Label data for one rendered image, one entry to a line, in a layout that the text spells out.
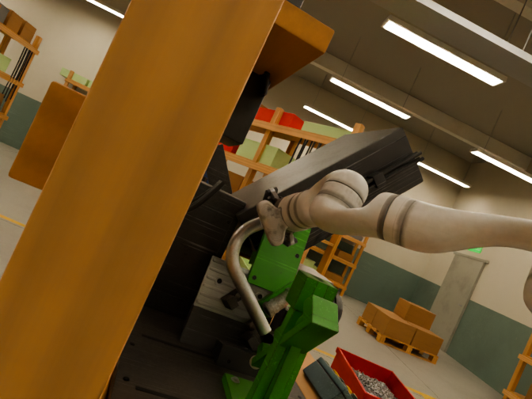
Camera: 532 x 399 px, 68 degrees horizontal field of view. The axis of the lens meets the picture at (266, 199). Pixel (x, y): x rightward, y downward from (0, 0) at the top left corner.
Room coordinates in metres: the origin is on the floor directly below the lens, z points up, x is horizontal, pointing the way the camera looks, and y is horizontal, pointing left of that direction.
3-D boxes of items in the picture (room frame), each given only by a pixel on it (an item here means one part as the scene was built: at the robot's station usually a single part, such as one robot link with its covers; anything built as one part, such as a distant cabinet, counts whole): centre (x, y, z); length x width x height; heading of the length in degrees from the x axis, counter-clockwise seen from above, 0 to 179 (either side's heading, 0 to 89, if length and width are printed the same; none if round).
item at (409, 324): (6.92, -3.11, 0.37); 1.20 x 0.80 x 0.74; 104
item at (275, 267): (1.01, -0.08, 1.17); 0.13 x 0.12 x 0.20; 16
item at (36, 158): (0.96, 0.36, 1.23); 1.30 x 0.05 x 0.09; 16
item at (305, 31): (0.99, 0.25, 1.52); 0.90 x 0.25 x 0.04; 16
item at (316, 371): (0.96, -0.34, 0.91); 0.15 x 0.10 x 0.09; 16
